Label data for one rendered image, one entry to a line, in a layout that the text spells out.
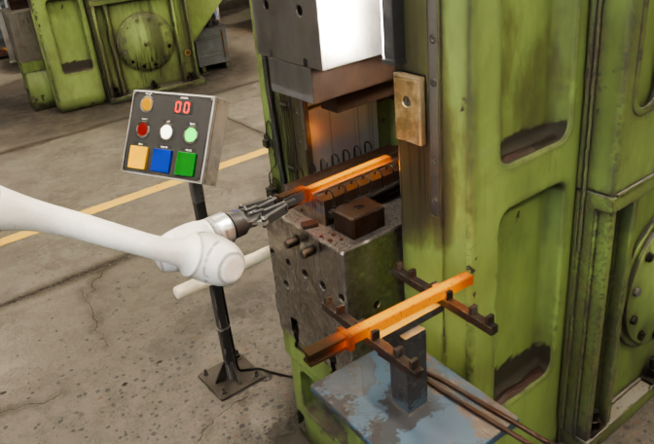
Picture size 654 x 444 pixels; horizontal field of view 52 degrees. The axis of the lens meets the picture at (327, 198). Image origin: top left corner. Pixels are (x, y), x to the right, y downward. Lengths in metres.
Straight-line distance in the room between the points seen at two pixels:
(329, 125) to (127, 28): 4.64
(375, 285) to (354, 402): 0.37
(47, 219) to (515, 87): 1.13
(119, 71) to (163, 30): 0.57
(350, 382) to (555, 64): 0.95
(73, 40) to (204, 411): 4.57
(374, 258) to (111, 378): 1.52
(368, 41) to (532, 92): 0.43
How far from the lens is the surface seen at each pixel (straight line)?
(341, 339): 1.38
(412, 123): 1.64
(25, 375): 3.20
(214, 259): 1.52
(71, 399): 2.97
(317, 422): 2.37
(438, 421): 1.60
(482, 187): 1.62
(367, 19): 1.73
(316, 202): 1.87
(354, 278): 1.81
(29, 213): 1.56
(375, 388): 1.68
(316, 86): 1.72
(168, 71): 6.81
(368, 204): 1.82
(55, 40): 6.63
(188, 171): 2.16
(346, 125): 2.16
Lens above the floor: 1.80
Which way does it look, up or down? 26 degrees down
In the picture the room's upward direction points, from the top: 6 degrees counter-clockwise
